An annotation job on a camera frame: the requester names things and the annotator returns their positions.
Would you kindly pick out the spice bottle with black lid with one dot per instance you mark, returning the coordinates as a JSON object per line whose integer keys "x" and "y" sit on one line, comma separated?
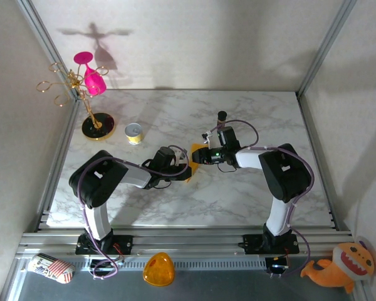
{"x": 222, "y": 116}

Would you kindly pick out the pink plastic wine glass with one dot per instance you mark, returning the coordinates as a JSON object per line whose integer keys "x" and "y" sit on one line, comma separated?
{"x": 94, "y": 80}

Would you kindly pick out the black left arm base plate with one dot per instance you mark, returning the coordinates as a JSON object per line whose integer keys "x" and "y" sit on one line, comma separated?
{"x": 125, "y": 243}

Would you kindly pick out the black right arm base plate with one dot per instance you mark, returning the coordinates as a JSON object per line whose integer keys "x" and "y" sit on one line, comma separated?
{"x": 252, "y": 243}

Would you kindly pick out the striped fabric pouch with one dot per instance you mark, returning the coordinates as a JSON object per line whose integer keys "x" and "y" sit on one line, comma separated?
{"x": 51, "y": 268}

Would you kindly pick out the orange translucent plastic case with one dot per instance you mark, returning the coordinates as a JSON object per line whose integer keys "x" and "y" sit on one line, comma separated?
{"x": 159, "y": 269}

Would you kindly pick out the yellow tin can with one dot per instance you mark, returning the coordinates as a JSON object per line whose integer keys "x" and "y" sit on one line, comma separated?
{"x": 134, "y": 133}

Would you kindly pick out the aluminium extrusion frame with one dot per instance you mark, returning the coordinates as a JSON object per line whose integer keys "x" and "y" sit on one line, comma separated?
{"x": 188, "y": 241}

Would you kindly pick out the black controller box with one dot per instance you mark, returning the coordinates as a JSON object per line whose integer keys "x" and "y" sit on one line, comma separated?
{"x": 277, "y": 266}
{"x": 97, "y": 265}

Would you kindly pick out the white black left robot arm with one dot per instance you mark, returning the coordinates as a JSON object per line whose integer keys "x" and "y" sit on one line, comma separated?
{"x": 134, "y": 177}

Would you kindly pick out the orange shark plush toy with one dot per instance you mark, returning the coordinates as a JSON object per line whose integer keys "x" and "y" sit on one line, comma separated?
{"x": 341, "y": 266}

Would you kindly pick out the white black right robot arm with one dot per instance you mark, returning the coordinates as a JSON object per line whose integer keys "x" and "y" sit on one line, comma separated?
{"x": 250, "y": 158}

